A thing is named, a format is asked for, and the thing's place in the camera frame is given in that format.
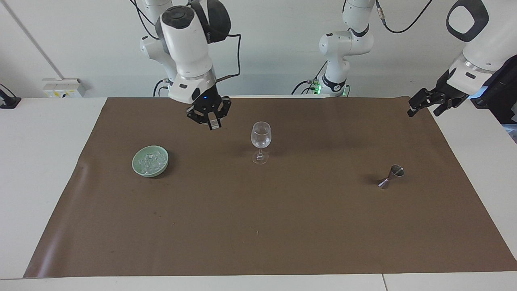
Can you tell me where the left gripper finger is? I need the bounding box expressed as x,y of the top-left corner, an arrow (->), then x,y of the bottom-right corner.
407,88 -> 440,118
432,99 -> 455,117

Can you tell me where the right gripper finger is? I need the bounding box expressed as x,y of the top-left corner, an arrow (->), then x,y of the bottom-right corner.
212,96 -> 232,130
186,106 -> 216,131

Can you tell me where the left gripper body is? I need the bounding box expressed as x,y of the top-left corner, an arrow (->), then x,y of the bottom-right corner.
435,70 -> 470,110

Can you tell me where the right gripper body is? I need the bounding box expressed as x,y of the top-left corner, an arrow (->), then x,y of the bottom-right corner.
191,84 -> 223,115

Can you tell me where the clear wine glass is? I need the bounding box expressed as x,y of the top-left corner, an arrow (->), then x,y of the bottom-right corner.
250,121 -> 272,165

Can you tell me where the metal jigger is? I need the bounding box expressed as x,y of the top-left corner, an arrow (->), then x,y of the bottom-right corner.
378,164 -> 405,190

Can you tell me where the green ceramic bowl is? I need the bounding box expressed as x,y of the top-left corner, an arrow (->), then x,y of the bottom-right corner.
132,145 -> 170,178

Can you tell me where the black cable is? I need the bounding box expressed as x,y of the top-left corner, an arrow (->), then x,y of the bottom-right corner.
153,78 -> 174,97
291,61 -> 328,96
129,0 -> 157,40
214,33 -> 242,83
375,0 -> 433,34

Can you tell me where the white wall socket box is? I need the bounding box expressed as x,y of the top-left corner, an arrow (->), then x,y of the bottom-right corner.
42,78 -> 86,99

